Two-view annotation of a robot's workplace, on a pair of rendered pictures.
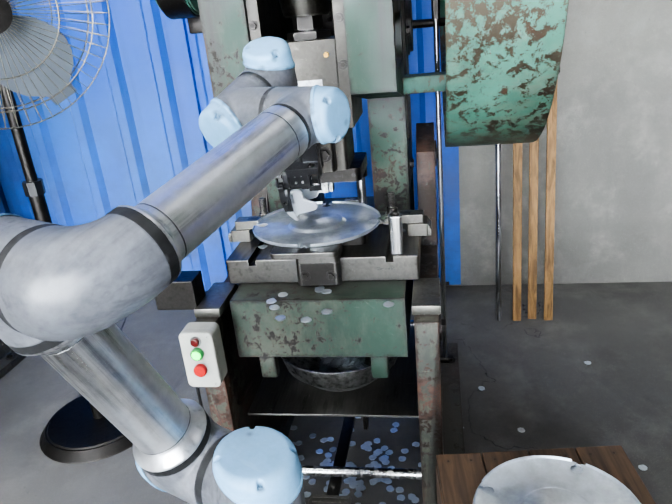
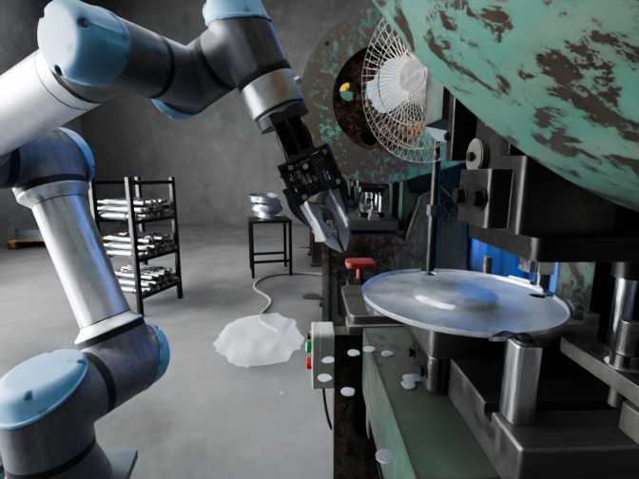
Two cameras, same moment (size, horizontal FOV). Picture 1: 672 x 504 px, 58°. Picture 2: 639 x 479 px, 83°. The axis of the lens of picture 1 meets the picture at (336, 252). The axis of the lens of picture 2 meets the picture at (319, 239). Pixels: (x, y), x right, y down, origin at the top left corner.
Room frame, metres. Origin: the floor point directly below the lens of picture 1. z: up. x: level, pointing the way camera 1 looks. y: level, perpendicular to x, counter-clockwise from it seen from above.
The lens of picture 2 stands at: (0.98, -0.44, 0.97)
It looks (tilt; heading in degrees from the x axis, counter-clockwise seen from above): 10 degrees down; 78
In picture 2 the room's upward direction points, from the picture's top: straight up
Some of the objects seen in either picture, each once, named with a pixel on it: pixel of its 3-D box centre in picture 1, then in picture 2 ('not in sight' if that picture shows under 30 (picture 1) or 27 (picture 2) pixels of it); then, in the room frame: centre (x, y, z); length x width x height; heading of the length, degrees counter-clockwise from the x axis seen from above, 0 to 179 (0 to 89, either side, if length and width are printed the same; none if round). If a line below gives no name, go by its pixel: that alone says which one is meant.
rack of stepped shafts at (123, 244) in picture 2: not in sight; (138, 242); (0.23, 2.37, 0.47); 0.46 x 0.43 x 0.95; 149
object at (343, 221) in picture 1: (316, 222); (456, 295); (1.30, 0.04, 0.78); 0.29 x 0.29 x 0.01
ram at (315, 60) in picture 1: (312, 102); (528, 124); (1.38, 0.02, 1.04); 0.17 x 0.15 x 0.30; 169
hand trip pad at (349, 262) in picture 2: not in sight; (359, 275); (1.26, 0.38, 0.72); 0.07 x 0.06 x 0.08; 169
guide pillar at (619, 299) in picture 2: (361, 187); (623, 298); (1.47, -0.08, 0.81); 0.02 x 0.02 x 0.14
